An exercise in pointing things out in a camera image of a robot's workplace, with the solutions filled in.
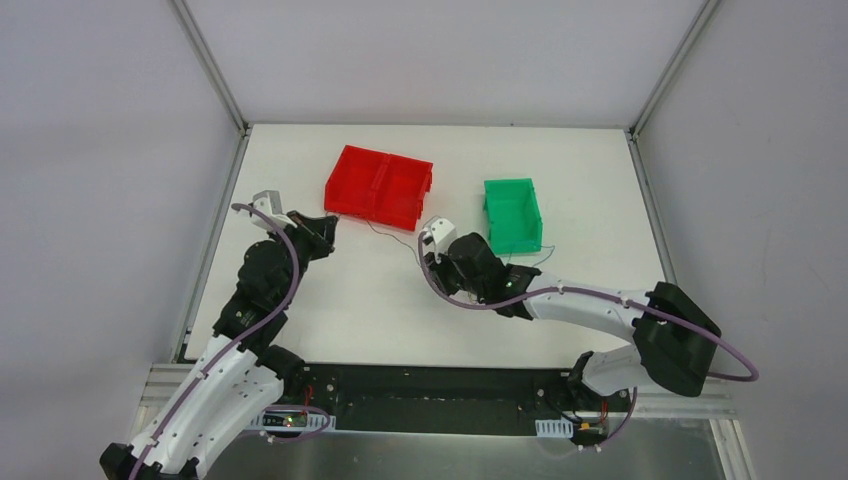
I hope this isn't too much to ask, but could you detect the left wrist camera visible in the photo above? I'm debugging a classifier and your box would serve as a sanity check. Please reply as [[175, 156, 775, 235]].
[[251, 190, 290, 231]]

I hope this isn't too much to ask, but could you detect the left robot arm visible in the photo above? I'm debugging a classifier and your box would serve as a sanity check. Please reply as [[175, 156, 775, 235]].
[[99, 204, 338, 479]]

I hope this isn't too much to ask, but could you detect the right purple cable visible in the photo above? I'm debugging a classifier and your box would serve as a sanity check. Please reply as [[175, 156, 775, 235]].
[[416, 235, 761, 384]]

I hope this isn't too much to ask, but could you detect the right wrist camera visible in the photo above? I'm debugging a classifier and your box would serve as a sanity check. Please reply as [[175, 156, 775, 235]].
[[422, 216, 458, 254]]

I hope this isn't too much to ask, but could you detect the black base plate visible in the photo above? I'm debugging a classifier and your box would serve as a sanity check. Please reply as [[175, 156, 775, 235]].
[[277, 363, 631, 437]]

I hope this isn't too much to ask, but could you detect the green plastic bin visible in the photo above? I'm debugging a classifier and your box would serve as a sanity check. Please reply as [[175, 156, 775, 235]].
[[483, 178, 543, 255]]

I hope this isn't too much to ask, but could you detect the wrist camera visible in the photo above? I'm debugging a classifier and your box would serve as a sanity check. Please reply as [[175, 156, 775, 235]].
[[422, 216, 458, 254], [251, 190, 290, 231]]

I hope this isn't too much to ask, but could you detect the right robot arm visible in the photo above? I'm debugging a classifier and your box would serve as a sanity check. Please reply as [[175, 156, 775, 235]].
[[418, 231, 721, 410]]

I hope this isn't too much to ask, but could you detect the thin black wire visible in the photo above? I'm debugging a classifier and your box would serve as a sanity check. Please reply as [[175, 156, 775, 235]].
[[331, 213, 432, 256]]

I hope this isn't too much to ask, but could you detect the red plastic bin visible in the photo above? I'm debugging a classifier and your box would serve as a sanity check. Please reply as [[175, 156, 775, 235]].
[[323, 145, 433, 231]]

